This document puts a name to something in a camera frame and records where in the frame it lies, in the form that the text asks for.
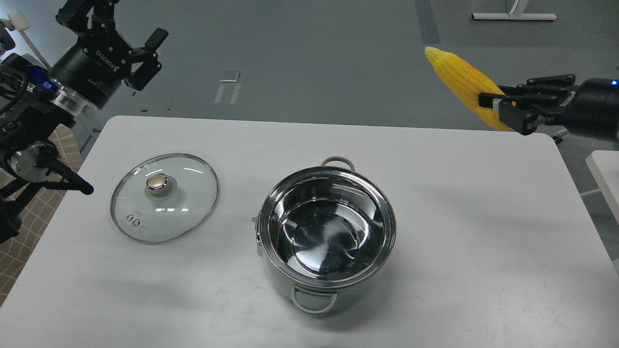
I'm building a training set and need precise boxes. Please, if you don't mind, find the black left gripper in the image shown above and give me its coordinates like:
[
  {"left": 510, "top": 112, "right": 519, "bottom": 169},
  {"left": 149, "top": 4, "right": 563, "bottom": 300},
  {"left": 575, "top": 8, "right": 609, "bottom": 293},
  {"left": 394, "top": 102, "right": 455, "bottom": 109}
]
[{"left": 49, "top": 0, "right": 169, "bottom": 110}]

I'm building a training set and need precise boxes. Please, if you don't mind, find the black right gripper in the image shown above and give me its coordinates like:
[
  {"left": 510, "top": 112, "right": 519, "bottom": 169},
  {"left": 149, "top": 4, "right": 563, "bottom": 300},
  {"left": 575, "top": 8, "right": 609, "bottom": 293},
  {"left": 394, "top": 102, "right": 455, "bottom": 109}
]
[{"left": 478, "top": 73, "right": 619, "bottom": 142}]

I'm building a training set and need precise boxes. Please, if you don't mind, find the yellow corn cob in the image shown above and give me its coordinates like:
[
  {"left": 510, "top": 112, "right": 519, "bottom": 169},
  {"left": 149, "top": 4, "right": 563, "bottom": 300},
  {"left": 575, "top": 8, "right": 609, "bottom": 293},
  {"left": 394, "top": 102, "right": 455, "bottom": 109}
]
[{"left": 424, "top": 46, "right": 510, "bottom": 131}]

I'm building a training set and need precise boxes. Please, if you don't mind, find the glass pot lid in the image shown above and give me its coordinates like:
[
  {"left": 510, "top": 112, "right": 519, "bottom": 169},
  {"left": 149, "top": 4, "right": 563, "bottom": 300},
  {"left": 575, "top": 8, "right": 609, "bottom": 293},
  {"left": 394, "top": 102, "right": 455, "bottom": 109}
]
[{"left": 110, "top": 153, "right": 219, "bottom": 244}]

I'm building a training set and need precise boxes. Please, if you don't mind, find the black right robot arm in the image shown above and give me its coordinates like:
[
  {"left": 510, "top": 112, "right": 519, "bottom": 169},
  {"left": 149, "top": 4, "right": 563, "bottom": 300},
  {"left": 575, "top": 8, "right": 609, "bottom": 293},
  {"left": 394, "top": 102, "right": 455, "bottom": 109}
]
[{"left": 477, "top": 73, "right": 619, "bottom": 143}]

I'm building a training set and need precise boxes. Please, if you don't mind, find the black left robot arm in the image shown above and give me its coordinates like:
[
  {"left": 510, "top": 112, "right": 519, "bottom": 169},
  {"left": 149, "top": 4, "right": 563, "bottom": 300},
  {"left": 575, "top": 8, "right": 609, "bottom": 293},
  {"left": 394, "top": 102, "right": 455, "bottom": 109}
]
[{"left": 0, "top": 0, "right": 169, "bottom": 242}]

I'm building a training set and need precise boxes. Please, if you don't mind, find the stainless steel pot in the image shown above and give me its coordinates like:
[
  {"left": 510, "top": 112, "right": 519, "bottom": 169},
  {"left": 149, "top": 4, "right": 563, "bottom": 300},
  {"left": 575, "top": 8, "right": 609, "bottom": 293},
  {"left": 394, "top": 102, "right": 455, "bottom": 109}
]
[{"left": 252, "top": 156, "right": 397, "bottom": 316}]

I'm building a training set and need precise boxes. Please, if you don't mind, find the white desk leg base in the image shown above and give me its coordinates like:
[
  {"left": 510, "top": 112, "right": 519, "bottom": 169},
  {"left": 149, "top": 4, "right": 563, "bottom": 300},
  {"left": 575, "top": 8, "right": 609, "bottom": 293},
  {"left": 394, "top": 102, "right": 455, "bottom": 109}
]
[{"left": 471, "top": 0, "right": 558, "bottom": 22}]

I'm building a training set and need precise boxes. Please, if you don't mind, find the white side table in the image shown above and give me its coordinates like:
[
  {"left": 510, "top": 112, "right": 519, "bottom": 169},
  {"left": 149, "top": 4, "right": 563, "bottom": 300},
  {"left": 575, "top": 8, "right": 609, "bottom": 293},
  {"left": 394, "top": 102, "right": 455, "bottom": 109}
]
[{"left": 586, "top": 150, "right": 619, "bottom": 221}]

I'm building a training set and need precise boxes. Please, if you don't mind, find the grey office chair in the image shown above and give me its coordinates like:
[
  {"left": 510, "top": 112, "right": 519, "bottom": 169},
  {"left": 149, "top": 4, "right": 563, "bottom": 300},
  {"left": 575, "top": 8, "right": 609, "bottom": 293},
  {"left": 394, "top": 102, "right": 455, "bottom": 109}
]
[{"left": 0, "top": 9, "right": 51, "bottom": 70}]

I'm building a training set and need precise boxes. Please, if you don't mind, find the beige checkered cloth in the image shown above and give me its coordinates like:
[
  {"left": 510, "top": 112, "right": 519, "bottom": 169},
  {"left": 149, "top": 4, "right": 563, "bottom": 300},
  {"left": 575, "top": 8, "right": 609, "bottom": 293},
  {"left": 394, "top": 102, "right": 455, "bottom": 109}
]
[{"left": 0, "top": 125, "right": 83, "bottom": 304}]

